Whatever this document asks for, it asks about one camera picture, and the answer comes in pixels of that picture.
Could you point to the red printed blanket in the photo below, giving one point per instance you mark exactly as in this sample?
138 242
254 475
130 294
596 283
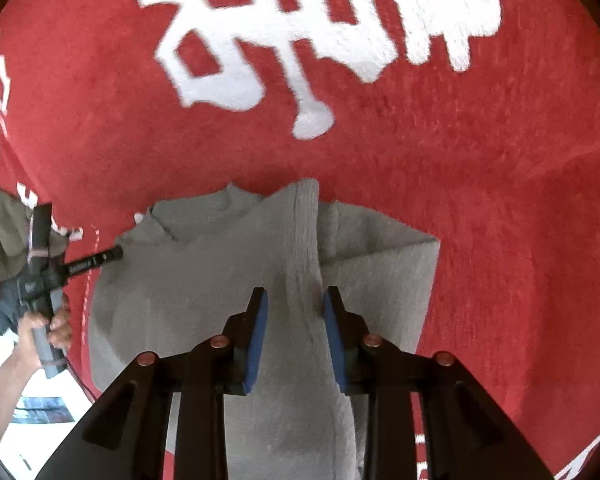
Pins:
430 135

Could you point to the olive green cloth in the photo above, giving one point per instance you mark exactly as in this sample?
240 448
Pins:
5 230

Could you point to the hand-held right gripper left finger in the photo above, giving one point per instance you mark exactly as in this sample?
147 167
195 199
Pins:
257 340

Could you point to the dark printed floor mat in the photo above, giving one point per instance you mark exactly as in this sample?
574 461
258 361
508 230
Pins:
45 409

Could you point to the grey knit sweater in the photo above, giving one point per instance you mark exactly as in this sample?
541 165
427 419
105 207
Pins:
205 270

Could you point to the person's left forearm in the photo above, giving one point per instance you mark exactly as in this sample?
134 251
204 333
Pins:
0 400

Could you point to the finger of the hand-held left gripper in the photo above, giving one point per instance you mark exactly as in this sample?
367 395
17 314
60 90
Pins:
92 262

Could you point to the person's left hand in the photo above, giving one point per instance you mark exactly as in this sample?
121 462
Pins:
27 340

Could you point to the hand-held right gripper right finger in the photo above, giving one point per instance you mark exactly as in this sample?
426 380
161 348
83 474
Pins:
336 340

